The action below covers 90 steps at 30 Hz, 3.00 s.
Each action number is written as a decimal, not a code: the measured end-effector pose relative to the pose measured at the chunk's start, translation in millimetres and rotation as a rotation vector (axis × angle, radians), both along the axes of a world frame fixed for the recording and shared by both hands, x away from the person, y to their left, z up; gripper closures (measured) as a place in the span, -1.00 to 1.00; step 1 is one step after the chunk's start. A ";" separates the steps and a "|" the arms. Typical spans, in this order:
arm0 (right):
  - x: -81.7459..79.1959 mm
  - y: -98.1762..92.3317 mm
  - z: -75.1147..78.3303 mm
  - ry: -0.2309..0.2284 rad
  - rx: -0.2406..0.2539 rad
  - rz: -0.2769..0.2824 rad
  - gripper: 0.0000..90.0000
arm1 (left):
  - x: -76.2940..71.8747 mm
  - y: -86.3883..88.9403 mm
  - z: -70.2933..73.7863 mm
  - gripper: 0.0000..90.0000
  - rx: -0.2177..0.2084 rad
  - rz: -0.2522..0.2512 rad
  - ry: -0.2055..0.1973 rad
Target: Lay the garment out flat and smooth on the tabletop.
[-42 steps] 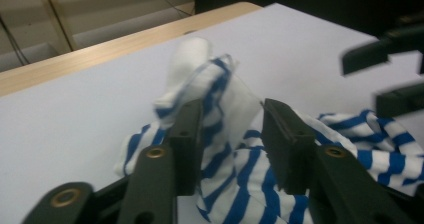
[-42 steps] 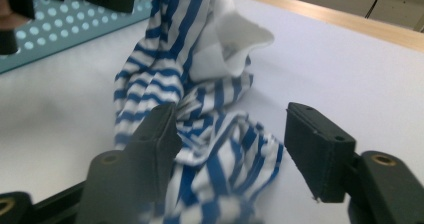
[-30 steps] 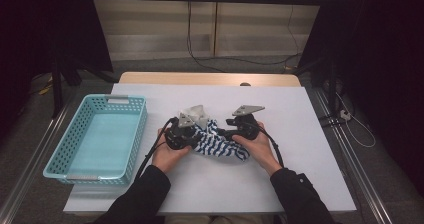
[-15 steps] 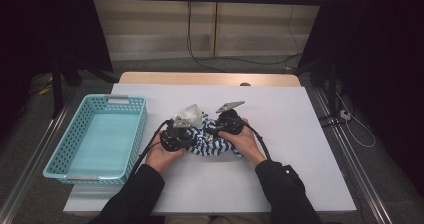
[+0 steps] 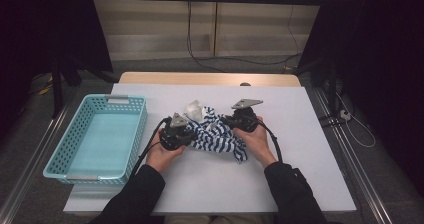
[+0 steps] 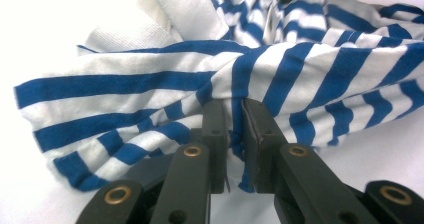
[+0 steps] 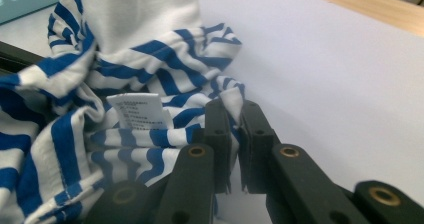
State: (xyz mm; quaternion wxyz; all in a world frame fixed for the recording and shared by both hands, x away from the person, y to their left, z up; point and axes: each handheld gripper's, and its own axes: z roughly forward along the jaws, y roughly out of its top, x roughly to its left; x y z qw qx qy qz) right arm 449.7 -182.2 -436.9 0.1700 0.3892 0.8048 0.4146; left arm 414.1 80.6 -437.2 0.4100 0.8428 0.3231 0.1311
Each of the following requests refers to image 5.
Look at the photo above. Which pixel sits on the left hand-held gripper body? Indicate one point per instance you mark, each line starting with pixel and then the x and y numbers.
pixel 175 135

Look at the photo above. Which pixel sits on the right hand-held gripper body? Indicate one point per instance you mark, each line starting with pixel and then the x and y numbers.
pixel 245 119

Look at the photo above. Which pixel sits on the blue white striped shirt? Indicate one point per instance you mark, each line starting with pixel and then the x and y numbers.
pixel 215 137

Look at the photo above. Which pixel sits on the light blue plastic basket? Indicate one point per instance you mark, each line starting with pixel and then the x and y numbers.
pixel 103 140

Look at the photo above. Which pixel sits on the person's left hand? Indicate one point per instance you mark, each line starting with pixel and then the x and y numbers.
pixel 160 157

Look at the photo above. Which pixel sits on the person's right hand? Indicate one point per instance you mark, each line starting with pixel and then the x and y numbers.
pixel 258 144

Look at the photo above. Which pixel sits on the dark round table grommet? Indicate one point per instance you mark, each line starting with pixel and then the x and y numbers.
pixel 245 84

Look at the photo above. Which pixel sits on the white power plug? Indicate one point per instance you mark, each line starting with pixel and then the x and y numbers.
pixel 345 114

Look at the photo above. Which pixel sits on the yellow floor item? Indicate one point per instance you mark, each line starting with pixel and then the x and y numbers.
pixel 45 90

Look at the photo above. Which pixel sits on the black curtain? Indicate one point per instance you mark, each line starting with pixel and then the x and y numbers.
pixel 40 34
pixel 383 50

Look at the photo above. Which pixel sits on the aluminium floor rail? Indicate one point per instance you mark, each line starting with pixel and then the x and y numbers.
pixel 353 164
pixel 30 170

